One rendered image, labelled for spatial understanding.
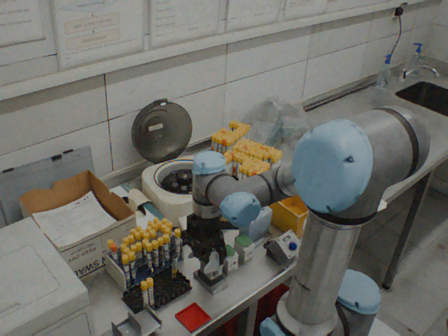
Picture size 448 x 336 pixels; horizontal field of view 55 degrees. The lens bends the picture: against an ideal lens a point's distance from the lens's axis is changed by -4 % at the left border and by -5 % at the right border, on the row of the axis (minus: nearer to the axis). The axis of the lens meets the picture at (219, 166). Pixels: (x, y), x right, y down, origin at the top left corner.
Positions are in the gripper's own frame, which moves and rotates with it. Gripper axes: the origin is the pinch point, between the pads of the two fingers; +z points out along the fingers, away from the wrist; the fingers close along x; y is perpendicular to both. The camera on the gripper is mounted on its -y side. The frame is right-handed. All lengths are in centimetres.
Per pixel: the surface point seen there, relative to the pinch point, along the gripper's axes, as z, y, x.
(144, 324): 2.1, 24.5, 4.1
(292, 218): -1.5, -31.1, 1.3
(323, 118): 6, -108, -46
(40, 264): -23.9, 42.9, -2.9
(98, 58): -42, 0, -56
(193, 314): 5.9, 11.2, 6.4
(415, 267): 94, -153, 8
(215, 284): 4.7, 0.7, 2.9
